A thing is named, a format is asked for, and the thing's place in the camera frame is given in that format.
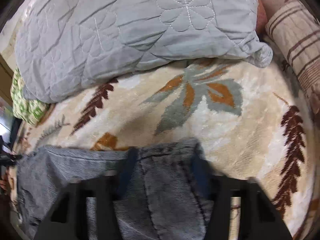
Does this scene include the grey-blue denim pants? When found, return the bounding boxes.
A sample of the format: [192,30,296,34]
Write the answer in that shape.
[17,138,213,239]

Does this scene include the cream leaf-print fleece blanket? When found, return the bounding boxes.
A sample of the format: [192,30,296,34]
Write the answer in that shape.
[11,59,319,239]

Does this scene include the green white patterned pillow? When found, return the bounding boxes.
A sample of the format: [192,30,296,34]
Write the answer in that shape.
[10,68,50,127]

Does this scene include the grey quilted pillow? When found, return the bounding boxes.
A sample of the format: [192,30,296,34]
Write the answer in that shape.
[15,0,273,103]

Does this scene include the beige brown striped cushion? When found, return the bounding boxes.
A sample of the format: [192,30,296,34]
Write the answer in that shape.
[265,0,319,121]

